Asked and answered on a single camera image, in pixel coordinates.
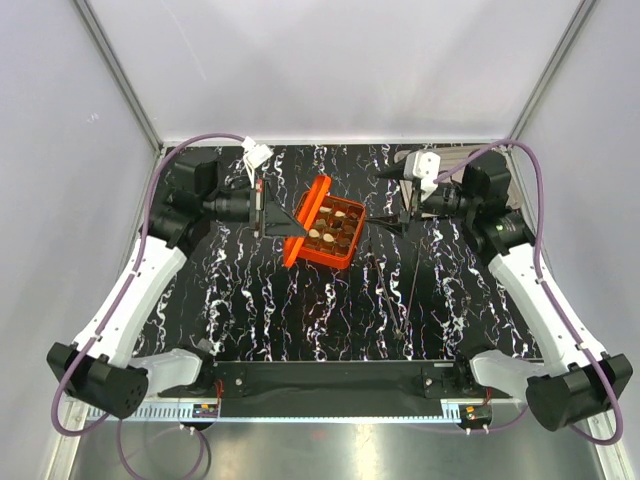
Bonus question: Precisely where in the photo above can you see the orange box lid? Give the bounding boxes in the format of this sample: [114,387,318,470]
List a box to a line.
[283,175,332,268]

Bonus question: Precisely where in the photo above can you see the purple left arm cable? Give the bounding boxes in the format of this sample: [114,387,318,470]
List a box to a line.
[52,132,256,479]

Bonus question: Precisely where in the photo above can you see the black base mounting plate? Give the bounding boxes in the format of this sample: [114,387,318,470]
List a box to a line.
[199,362,511,401]

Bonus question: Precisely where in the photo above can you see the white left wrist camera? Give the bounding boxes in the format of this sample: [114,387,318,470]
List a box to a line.
[241,138,273,174]

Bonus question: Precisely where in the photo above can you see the silver metal tray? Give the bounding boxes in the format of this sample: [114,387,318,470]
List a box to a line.
[394,147,521,211]

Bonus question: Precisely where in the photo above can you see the metal tongs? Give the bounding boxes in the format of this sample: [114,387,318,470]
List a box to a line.
[367,237,416,341]

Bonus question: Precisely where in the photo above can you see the orange chocolate box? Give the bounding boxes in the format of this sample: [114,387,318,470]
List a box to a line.
[284,196,366,270]

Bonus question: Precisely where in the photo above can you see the aluminium frame rail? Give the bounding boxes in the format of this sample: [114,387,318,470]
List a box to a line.
[70,0,163,153]

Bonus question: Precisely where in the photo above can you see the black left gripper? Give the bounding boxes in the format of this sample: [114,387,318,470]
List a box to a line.
[203,177,308,238]

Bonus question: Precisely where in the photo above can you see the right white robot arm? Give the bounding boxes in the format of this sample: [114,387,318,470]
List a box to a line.
[369,149,633,431]

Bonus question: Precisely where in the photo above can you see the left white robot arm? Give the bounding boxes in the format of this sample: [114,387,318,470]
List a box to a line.
[47,144,306,419]

